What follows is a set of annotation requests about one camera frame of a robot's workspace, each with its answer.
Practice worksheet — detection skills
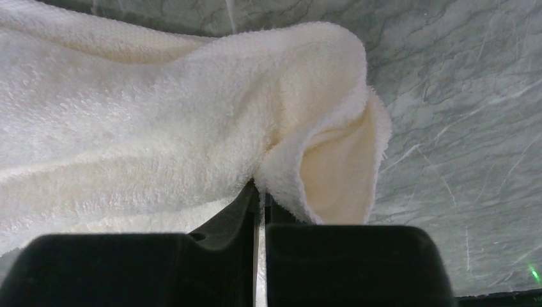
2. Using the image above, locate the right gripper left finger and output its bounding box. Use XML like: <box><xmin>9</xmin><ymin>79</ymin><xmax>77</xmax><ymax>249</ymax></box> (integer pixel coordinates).
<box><xmin>1</xmin><ymin>182</ymin><xmax>259</xmax><ymax>306</ymax></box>

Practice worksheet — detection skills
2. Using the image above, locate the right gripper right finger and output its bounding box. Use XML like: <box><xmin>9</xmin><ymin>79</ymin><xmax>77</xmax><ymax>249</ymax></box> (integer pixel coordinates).
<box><xmin>264</xmin><ymin>195</ymin><xmax>457</xmax><ymax>306</ymax></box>

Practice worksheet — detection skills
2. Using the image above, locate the white towel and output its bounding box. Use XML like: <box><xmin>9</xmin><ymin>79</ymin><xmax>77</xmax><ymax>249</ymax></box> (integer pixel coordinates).
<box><xmin>1</xmin><ymin>1</ymin><xmax>391</xmax><ymax>253</ymax></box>

